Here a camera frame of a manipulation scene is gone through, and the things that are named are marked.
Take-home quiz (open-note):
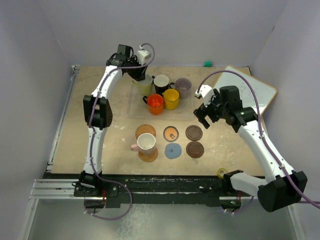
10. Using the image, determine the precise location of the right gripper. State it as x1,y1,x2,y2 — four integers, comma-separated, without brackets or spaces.
194,89,229,129

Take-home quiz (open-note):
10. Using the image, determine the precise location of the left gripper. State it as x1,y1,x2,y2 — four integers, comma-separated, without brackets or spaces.
127,56,148,82

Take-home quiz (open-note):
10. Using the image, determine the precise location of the olive green mug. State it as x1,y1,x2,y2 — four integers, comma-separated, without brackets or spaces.
132,74,153,96

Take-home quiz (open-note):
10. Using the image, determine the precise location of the black mug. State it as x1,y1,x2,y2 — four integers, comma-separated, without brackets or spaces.
152,75,170,95

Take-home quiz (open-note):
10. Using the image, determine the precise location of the dark wooden coaster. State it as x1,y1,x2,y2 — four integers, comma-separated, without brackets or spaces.
186,141,205,158
185,125,203,141

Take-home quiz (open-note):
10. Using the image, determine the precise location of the yellow mug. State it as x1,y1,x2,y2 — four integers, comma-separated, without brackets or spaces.
163,89,180,110

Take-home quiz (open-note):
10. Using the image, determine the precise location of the purple grey mug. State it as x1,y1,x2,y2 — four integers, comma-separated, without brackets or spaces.
169,78,192,99

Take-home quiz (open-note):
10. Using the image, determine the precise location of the orange black rimmed coaster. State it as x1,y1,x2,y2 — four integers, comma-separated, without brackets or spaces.
163,126,179,143

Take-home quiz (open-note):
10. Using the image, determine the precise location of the woven rattan coaster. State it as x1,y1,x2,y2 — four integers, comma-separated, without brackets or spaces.
138,148,158,163
135,124,157,139

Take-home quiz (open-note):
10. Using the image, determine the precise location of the blue smiley coaster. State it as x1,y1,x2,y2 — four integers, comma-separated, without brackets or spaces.
164,143,182,160

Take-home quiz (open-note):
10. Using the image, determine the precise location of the pink mug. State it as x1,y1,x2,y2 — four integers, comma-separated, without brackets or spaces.
131,133,156,156

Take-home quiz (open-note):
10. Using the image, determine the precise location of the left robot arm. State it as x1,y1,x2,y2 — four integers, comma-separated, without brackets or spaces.
79,43,155,196

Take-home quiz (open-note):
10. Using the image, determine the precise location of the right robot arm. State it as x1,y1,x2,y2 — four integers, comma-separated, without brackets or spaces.
193,85,308,212

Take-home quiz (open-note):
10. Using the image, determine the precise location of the orange mug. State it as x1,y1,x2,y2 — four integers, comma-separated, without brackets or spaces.
142,93,164,115

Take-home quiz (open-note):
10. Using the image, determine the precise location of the clear plastic tray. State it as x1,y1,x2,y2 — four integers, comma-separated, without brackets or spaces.
126,85,194,121

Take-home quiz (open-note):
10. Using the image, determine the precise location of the green object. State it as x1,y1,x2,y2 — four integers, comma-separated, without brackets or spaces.
203,61,213,68

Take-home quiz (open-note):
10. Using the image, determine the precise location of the small whiteboard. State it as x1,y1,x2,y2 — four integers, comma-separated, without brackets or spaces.
214,66,277,115

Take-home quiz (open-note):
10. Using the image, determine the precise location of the yellow tape roll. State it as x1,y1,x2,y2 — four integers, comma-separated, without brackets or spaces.
217,167,228,179

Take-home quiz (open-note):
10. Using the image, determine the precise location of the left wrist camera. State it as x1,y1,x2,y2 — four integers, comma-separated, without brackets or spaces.
136,45,152,65

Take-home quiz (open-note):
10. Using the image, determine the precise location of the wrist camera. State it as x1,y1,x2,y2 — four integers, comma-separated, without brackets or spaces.
136,45,152,65
194,84,215,107

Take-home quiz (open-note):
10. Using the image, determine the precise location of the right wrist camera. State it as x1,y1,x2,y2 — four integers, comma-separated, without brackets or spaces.
194,84,215,107

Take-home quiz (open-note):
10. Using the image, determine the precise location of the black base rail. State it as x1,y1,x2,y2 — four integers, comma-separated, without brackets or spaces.
43,172,248,209

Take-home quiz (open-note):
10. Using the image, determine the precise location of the aluminium frame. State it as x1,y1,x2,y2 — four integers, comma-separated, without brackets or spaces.
19,65,82,240

